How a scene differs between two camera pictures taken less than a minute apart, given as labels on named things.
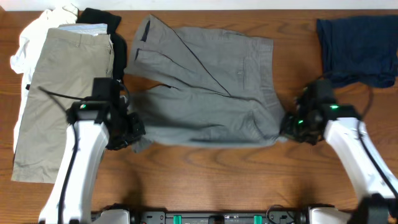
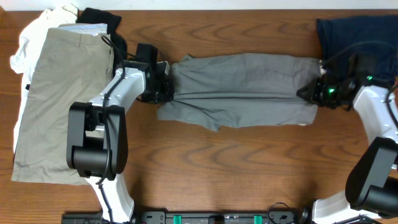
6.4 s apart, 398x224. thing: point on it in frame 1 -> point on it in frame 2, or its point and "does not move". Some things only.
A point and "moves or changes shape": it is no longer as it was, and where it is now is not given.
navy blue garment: (360, 50) does not move
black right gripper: (286, 130) -> (313, 93)
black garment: (92, 15) does not move
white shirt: (26, 59) does not move
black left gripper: (138, 129) -> (168, 94)
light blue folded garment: (93, 28) does not move
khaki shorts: (66, 63) does not move
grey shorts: (203, 87) moves or changes shape
